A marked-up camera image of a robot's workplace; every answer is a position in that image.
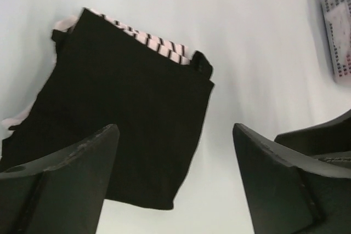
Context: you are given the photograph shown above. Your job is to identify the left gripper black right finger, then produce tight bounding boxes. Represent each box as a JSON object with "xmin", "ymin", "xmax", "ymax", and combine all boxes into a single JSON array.
[{"xmin": 233, "ymin": 123, "xmax": 350, "ymax": 233}]

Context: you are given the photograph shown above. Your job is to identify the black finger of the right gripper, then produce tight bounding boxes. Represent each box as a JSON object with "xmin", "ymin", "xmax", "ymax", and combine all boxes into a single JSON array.
[{"xmin": 274, "ymin": 111, "xmax": 350, "ymax": 169}]

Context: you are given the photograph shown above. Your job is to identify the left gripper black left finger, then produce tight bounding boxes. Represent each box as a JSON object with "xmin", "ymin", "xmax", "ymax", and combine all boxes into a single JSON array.
[{"xmin": 1, "ymin": 124, "xmax": 120, "ymax": 233}]

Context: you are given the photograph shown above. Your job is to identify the black white striped tank top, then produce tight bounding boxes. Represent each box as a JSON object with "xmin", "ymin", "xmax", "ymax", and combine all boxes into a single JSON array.
[{"xmin": 1, "ymin": 9, "xmax": 191, "ymax": 136}]

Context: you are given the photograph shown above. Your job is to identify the white plastic laundry basket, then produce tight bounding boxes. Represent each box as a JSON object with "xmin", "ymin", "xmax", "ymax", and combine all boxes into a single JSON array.
[{"xmin": 321, "ymin": 0, "xmax": 350, "ymax": 85}]

